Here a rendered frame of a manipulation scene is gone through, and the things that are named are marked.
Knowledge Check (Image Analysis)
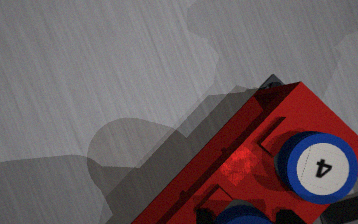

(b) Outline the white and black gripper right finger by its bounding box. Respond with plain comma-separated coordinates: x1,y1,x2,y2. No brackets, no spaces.
276,209,307,224

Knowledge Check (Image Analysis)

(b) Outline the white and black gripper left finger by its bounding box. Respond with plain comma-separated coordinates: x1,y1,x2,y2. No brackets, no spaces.
196,209,214,224

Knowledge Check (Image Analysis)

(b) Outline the blue screw cap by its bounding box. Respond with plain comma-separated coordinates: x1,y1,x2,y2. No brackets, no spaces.
214,205,273,224
277,131,358,205

